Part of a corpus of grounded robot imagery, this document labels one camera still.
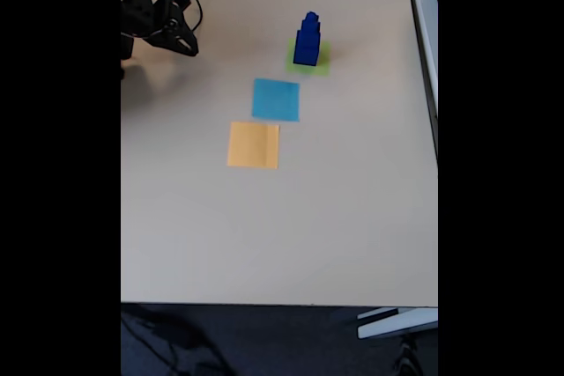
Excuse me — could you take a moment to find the medium blue cube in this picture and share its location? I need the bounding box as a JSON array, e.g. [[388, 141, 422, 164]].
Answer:
[[295, 24, 322, 52]]

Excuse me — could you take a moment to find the white desk with dark edge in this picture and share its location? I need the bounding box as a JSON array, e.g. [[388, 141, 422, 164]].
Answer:
[[403, 0, 439, 166]]

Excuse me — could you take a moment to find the light blue paper square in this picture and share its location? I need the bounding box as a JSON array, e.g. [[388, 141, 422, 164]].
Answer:
[[251, 77, 301, 123]]

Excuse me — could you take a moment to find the green paper square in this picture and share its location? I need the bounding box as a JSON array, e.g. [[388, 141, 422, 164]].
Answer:
[[284, 39, 332, 77]]

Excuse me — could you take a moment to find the orange paper square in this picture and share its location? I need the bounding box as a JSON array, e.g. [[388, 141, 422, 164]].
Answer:
[[226, 121, 281, 171]]

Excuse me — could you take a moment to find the large blue cube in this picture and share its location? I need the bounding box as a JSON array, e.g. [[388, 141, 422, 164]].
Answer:
[[292, 31, 323, 68]]

